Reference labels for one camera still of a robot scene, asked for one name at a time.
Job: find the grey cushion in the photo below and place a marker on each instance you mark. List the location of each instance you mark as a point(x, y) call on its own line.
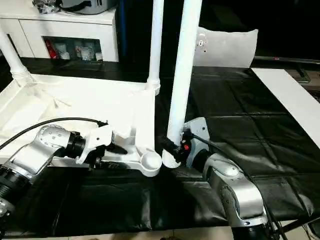
point(230, 47)

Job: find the white plastic table top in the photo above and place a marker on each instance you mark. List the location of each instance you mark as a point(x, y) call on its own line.
point(87, 105)

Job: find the white cabinet with glass doors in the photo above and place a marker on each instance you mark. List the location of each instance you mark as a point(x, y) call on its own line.
point(62, 27)

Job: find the black couch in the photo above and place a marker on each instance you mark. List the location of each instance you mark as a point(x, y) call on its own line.
point(275, 20)

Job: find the silver and black helmet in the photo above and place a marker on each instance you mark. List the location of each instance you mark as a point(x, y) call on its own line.
point(87, 6)

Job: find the small white cup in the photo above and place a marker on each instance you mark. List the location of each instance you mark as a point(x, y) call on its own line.
point(99, 56)

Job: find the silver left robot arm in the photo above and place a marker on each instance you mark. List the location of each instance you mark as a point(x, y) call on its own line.
point(37, 150)

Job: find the black table mat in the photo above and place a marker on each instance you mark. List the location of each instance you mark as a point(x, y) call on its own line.
point(237, 100)

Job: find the white plastic table leg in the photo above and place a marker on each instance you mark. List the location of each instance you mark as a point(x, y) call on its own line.
point(156, 45)
point(12, 55)
point(183, 75)

